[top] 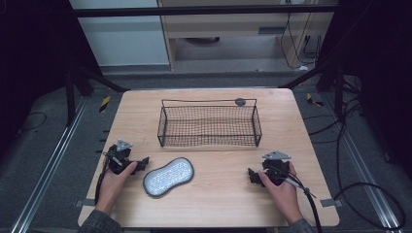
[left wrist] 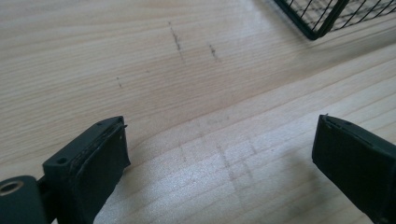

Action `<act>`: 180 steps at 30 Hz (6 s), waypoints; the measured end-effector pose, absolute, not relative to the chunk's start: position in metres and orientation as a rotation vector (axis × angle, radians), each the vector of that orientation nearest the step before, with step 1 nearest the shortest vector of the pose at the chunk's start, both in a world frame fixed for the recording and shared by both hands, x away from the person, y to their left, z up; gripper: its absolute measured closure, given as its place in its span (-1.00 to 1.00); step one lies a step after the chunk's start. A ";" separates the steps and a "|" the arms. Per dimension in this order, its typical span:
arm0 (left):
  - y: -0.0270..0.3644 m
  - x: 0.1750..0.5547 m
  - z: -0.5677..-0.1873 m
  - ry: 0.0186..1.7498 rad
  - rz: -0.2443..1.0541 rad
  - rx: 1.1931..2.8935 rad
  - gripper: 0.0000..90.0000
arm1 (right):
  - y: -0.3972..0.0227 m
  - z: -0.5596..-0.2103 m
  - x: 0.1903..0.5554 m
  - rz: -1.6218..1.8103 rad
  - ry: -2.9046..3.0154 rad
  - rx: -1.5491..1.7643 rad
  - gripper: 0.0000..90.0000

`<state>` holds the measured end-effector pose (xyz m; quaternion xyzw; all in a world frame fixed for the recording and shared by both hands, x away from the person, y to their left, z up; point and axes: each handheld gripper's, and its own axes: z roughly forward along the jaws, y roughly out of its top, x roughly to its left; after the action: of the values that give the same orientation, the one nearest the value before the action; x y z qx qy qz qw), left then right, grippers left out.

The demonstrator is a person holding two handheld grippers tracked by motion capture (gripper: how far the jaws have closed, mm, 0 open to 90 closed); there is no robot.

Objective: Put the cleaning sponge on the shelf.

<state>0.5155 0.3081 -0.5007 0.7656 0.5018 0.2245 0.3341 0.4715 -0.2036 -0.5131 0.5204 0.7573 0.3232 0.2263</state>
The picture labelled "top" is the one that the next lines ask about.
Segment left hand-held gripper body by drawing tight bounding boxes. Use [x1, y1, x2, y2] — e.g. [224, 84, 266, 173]
[106, 139, 141, 176]

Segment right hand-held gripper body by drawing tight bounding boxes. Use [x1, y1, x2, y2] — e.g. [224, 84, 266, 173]
[260, 150, 292, 187]

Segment silver scrubbing pad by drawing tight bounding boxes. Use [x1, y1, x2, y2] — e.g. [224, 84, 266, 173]
[142, 156, 195, 199]

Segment black wire mesh basket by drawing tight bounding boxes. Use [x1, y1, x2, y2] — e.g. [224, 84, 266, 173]
[156, 97, 263, 149]

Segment person's left hand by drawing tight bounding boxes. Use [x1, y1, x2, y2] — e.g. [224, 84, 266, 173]
[94, 161, 139, 216]

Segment person's right hand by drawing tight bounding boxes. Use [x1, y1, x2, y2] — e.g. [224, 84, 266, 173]
[258, 161, 304, 226]

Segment grey tape piece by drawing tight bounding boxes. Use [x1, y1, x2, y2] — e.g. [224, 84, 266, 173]
[320, 197, 344, 209]
[74, 198, 97, 209]

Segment yellow black striped tape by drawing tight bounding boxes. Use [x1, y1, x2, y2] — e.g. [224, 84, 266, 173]
[98, 95, 112, 114]
[305, 92, 326, 108]

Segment black metal stand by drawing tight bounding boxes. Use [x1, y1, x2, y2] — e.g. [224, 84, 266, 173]
[63, 56, 131, 128]
[279, 59, 346, 119]

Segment white cabinet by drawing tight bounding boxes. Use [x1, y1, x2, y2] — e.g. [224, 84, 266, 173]
[69, 0, 171, 68]

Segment dark curtain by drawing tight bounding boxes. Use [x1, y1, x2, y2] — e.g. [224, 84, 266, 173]
[315, 0, 412, 181]
[0, 0, 102, 159]

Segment light wooden desk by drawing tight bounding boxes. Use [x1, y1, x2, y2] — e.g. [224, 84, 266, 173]
[156, 0, 339, 72]

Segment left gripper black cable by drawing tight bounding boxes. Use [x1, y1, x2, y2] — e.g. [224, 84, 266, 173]
[93, 154, 112, 206]

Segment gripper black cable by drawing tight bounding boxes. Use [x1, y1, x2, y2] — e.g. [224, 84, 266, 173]
[273, 166, 324, 233]
[93, 154, 112, 206]

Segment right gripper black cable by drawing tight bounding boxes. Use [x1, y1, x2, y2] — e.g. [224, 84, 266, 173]
[273, 166, 324, 233]

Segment metal floor rail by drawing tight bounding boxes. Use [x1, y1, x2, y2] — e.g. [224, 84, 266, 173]
[320, 92, 404, 233]
[9, 96, 89, 233]

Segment thin black floor cable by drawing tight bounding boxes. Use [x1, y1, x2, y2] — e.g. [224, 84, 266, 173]
[18, 111, 49, 132]

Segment black hanging desk cables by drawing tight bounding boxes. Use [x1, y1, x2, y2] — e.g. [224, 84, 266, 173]
[279, 3, 323, 70]

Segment black horizontal frame bar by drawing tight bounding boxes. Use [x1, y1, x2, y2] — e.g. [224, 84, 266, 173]
[71, 3, 340, 17]

